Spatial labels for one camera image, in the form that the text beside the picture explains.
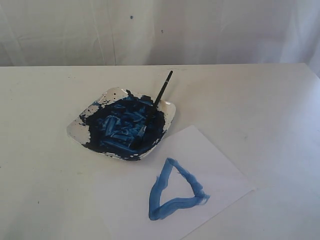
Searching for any white square plate blue paint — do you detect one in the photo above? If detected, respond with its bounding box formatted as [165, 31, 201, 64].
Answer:
[66, 87, 176, 161]

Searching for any black paintbrush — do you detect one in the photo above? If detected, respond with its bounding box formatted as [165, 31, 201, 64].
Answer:
[129, 70, 174, 149]

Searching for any white paper sheet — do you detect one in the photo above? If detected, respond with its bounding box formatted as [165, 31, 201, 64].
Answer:
[94, 126, 253, 240]

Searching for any white backdrop curtain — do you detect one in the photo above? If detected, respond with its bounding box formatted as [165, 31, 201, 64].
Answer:
[0, 0, 320, 72]

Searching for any blue paint stroke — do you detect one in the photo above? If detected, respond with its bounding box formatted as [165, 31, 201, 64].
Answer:
[148, 157, 211, 221]

